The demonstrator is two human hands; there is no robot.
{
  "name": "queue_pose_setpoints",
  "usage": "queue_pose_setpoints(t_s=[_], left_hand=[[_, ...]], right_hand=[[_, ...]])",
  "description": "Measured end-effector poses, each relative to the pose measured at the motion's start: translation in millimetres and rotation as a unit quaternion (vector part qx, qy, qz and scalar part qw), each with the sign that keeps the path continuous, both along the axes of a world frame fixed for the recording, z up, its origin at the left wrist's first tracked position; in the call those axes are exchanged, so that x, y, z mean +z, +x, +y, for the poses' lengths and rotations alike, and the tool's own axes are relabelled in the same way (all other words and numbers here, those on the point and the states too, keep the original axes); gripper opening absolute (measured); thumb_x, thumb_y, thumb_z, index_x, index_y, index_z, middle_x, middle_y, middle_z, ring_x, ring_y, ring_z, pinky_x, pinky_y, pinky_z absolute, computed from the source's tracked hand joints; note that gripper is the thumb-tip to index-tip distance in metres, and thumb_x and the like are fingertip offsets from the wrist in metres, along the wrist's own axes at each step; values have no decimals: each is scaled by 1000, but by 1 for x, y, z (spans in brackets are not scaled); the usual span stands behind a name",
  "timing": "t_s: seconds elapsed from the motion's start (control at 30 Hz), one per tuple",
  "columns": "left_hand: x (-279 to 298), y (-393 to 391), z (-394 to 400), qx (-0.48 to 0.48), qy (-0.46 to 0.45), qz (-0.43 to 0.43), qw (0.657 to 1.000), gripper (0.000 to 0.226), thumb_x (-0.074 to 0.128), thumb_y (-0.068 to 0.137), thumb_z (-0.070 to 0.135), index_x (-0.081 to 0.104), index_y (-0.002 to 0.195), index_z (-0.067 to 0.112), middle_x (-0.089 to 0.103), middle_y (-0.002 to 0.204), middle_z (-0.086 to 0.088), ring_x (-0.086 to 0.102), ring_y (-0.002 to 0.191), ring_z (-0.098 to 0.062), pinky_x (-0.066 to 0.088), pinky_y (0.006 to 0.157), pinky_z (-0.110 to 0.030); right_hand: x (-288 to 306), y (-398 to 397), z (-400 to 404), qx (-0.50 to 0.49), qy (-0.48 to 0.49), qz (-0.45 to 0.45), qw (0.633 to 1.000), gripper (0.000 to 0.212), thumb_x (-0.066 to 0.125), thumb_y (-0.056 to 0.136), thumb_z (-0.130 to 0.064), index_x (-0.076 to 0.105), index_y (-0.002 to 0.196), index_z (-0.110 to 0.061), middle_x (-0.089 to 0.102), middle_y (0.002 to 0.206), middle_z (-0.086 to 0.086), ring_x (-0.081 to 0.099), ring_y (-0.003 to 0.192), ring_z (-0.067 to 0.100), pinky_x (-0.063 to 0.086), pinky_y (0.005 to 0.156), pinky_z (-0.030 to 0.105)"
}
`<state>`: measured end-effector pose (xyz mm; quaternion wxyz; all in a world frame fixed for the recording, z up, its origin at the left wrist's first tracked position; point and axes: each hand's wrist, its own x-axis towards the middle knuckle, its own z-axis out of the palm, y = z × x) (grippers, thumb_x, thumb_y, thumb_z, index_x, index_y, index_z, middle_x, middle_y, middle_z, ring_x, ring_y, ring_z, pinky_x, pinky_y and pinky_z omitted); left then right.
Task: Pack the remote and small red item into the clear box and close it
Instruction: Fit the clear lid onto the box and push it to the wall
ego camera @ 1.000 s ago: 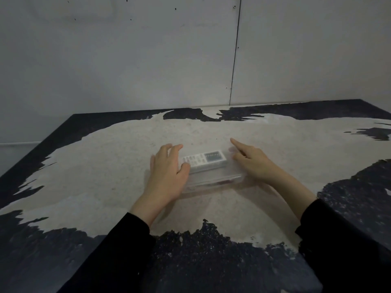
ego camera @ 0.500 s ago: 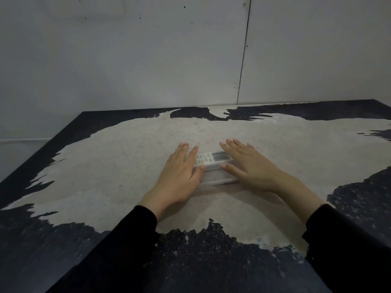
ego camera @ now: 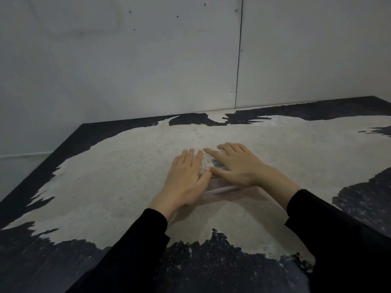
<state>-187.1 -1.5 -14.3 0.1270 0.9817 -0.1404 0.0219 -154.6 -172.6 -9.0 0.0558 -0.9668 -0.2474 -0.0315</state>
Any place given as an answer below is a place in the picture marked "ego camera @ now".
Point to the person's right forearm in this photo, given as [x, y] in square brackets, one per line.
[342, 241]

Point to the person's left forearm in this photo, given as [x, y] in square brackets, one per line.
[131, 253]

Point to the person's right hand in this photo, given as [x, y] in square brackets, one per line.
[244, 167]

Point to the person's left hand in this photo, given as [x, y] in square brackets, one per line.
[183, 180]

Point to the transparent plastic lid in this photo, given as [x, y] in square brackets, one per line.
[218, 183]

